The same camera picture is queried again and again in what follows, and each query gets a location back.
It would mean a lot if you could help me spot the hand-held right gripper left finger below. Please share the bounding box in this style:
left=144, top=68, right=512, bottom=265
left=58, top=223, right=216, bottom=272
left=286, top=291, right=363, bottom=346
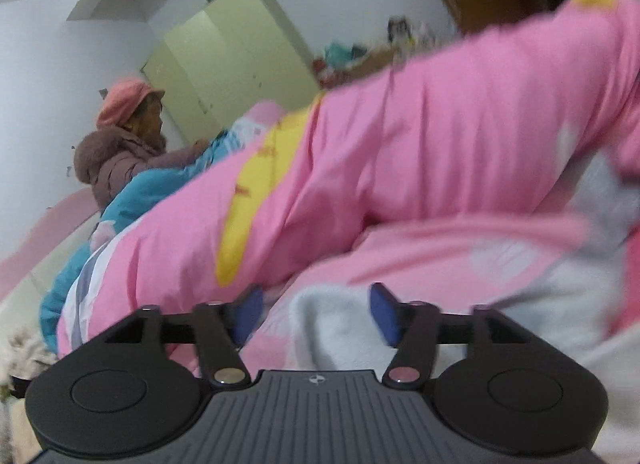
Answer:
left=105, top=286, right=266, bottom=388

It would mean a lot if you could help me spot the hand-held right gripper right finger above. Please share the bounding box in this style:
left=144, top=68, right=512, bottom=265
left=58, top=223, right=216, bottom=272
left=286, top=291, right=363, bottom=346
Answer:
left=368, top=282, right=531, bottom=388

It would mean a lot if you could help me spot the beige white checked coat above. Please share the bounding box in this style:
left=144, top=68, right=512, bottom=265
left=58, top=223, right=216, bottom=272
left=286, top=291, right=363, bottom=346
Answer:
left=290, top=285, right=401, bottom=375

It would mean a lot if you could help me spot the pink printed quilt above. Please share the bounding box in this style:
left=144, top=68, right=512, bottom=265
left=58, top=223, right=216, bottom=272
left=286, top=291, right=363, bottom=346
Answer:
left=39, top=0, right=640, bottom=385

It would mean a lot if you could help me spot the pink white bed headboard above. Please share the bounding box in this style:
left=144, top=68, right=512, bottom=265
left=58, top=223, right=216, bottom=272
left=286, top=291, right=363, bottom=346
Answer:
left=0, top=188, right=108, bottom=330

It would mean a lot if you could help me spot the white fuzzy blanket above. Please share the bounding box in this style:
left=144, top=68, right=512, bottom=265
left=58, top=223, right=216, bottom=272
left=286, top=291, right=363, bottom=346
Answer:
left=0, top=326, right=58, bottom=395

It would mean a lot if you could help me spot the pale green wardrobe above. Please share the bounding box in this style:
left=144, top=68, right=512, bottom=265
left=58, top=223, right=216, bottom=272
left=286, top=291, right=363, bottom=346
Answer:
left=140, top=0, right=326, bottom=145

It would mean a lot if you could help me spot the teal cloth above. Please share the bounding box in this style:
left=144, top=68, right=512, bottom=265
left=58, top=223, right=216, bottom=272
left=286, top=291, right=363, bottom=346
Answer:
left=325, top=41, right=371, bottom=71

